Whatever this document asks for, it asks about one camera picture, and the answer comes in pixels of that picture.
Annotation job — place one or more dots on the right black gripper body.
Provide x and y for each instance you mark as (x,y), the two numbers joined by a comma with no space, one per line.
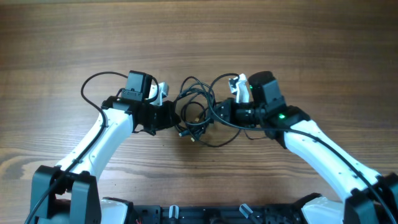
(243,114)

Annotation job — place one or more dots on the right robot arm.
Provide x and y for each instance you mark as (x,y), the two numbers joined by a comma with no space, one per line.
(365,195)

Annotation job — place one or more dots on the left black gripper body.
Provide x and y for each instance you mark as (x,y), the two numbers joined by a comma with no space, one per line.
(157,117)

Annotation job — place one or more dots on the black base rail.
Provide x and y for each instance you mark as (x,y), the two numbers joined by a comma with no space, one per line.
(243,214)

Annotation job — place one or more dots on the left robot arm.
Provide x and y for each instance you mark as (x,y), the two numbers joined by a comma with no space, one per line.
(68,191)

